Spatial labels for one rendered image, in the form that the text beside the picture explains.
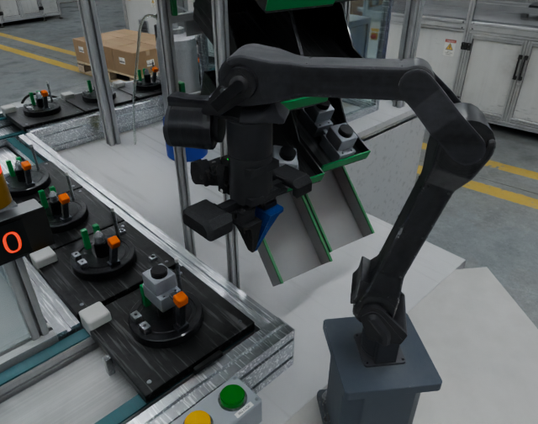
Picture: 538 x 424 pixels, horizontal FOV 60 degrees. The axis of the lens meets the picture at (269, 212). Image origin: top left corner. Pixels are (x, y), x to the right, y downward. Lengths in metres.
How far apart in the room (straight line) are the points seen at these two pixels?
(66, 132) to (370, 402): 1.58
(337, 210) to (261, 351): 0.39
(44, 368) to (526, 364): 0.94
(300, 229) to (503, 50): 3.72
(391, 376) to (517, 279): 2.14
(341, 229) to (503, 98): 3.66
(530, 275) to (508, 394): 1.88
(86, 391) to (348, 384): 0.47
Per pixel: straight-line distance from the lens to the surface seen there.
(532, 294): 2.76
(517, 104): 4.63
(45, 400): 0.95
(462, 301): 1.21
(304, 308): 1.10
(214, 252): 1.27
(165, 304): 0.86
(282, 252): 0.98
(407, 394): 0.74
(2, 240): 0.81
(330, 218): 1.08
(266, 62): 0.52
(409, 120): 2.40
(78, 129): 2.01
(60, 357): 0.98
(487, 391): 1.04
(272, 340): 0.90
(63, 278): 1.10
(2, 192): 0.79
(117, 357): 0.90
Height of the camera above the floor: 1.62
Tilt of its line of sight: 32 degrees down
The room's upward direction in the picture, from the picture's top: straight up
